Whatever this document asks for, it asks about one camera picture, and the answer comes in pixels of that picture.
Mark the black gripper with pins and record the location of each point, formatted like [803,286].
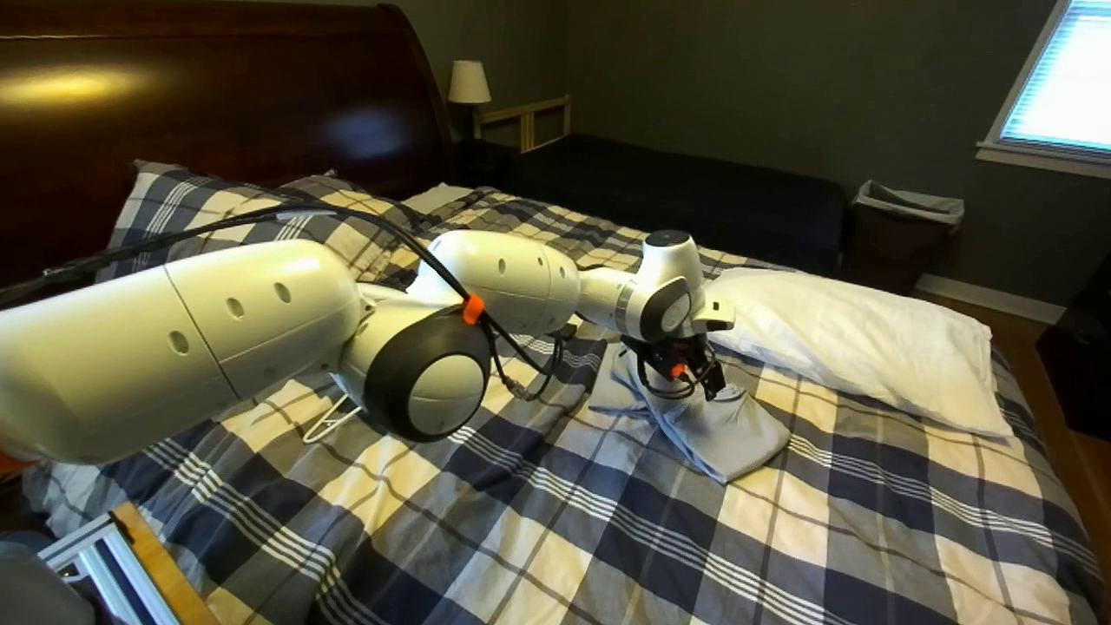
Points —
[671,351]

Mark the grey t-shirt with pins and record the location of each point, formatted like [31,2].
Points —
[742,434]

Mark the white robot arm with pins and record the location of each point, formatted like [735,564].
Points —
[175,347]

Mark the white pillow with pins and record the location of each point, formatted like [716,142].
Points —
[855,347]

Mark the dark low bench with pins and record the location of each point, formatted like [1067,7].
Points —
[695,194]

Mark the blue yellow plaid comforter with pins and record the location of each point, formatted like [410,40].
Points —
[523,509]

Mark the dark laundry bin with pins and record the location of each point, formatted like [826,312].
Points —
[896,237]

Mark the cream wooden shelf unit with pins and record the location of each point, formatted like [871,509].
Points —
[523,106]

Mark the small table lamp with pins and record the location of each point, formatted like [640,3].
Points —
[470,80]

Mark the dark wooden dresser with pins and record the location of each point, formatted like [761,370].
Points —
[1080,347]

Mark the bright window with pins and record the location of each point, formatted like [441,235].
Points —
[1065,91]

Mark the plaid pillow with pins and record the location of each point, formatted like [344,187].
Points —
[231,209]

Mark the brown wooden bar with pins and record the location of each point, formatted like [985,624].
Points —
[167,567]

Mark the dark wooden headboard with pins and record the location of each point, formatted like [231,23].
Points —
[116,106]

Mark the grey rounded object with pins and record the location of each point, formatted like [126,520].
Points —
[30,591]

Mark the light blue slatted frame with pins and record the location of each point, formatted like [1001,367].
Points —
[90,567]

